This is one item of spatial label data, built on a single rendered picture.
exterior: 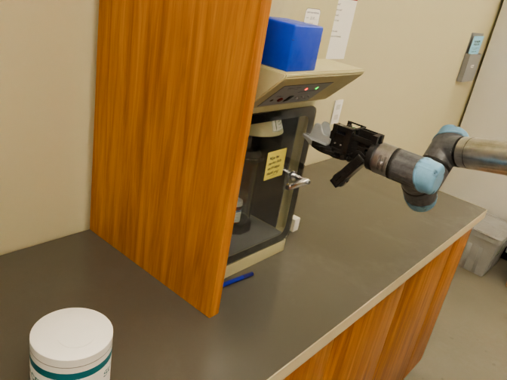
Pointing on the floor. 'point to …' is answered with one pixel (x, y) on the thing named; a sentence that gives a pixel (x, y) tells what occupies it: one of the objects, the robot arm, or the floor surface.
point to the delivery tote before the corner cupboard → (484, 245)
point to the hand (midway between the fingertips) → (306, 138)
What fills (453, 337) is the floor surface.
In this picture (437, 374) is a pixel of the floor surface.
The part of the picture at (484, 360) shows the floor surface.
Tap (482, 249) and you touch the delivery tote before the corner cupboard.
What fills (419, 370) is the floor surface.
